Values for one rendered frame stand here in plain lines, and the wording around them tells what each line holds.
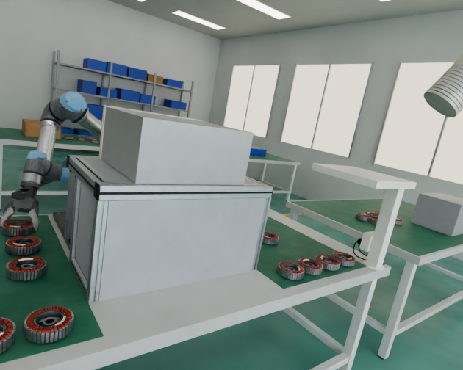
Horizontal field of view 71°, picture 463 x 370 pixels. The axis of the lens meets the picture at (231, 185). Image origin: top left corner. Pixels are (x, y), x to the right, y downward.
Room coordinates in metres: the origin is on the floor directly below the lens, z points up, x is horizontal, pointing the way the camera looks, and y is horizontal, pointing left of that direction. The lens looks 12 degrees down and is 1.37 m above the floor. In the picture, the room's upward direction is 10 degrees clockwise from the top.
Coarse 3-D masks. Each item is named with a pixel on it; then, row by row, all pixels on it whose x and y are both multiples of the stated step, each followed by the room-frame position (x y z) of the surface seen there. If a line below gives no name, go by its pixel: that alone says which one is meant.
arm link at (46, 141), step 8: (48, 104) 1.71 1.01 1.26; (48, 112) 1.70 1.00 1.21; (40, 120) 1.69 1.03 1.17; (48, 120) 1.69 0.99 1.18; (56, 120) 1.71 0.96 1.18; (40, 128) 1.68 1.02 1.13; (48, 128) 1.67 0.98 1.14; (56, 128) 1.71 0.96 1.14; (40, 136) 1.64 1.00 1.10; (48, 136) 1.65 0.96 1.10; (40, 144) 1.61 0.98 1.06; (48, 144) 1.62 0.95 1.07; (48, 152) 1.60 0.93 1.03; (40, 184) 1.50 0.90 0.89
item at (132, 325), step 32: (288, 224) 2.04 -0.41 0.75; (192, 288) 1.06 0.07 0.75; (224, 288) 1.10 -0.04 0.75; (256, 288) 1.14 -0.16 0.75; (288, 288) 1.19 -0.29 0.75; (320, 288) 1.24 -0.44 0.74; (96, 320) 0.80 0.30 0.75; (128, 320) 0.83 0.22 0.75; (160, 320) 0.85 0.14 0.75; (192, 320) 0.88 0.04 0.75; (224, 320) 0.94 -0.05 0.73; (64, 352) 0.67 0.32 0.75; (96, 352) 0.69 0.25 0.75; (128, 352) 0.74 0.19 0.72
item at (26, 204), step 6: (24, 186) 1.35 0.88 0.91; (30, 186) 1.35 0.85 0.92; (36, 186) 1.35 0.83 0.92; (36, 192) 1.40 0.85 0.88; (30, 198) 1.31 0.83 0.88; (18, 204) 1.29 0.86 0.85; (24, 204) 1.29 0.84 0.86; (30, 204) 1.30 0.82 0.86; (36, 204) 1.36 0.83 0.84; (18, 210) 1.31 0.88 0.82; (24, 210) 1.33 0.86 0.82; (30, 210) 1.31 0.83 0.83
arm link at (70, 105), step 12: (60, 96) 1.69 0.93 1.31; (72, 96) 1.69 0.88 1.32; (60, 108) 1.67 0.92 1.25; (72, 108) 1.67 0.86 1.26; (84, 108) 1.72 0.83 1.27; (60, 120) 1.73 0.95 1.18; (72, 120) 1.72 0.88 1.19; (84, 120) 1.75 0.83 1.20; (96, 120) 1.80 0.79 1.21; (96, 132) 1.81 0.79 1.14
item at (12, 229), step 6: (6, 222) 1.24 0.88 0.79; (12, 222) 1.26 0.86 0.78; (18, 222) 1.28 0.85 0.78; (24, 222) 1.28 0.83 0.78; (30, 222) 1.28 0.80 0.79; (6, 228) 1.20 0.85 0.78; (12, 228) 1.20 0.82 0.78; (18, 228) 1.21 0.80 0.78; (24, 228) 1.22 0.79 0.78; (30, 228) 1.25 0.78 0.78; (6, 234) 1.20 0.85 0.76; (12, 234) 1.20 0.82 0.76; (18, 234) 1.21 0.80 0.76; (24, 234) 1.23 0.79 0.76
